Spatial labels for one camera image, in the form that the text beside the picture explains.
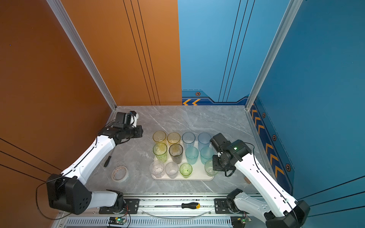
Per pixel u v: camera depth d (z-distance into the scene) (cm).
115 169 85
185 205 72
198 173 85
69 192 39
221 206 72
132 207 73
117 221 71
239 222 70
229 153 48
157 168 86
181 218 70
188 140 85
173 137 87
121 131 62
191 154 88
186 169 85
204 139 88
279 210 37
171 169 84
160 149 79
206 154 89
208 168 79
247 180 46
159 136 88
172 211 73
